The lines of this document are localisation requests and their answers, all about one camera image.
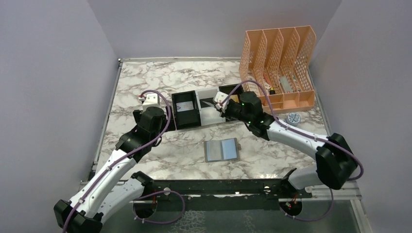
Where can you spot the peach file organizer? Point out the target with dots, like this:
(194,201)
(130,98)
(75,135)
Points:
(269,54)

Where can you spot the black right bin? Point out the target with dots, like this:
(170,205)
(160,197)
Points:
(228,89)

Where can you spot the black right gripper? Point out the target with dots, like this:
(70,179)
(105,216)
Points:
(225,112)

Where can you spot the grey card holder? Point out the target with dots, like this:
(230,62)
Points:
(222,150)

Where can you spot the blue white tape roll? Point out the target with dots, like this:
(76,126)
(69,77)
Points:
(293,119)

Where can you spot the black yellow marker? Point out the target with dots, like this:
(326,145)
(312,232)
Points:
(271,91)

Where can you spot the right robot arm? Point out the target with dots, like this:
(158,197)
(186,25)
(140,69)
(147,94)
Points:
(334,164)

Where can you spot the white middle bin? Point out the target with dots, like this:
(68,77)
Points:
(208,115)

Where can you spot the black left bin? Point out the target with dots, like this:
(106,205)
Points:
(186,119)

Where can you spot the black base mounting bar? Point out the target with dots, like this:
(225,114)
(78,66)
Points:
(213,195)

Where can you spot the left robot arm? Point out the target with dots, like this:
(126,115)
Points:
(95,203)

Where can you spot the black bin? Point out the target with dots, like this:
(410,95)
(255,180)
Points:
(228,89)
(186,119)

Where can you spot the grey item in organizer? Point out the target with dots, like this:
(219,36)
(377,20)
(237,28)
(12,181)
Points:
(287,88)

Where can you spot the white card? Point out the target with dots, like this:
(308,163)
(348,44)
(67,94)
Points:
(184,106)

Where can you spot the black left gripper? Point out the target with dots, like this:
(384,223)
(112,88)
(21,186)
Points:
(138,114)

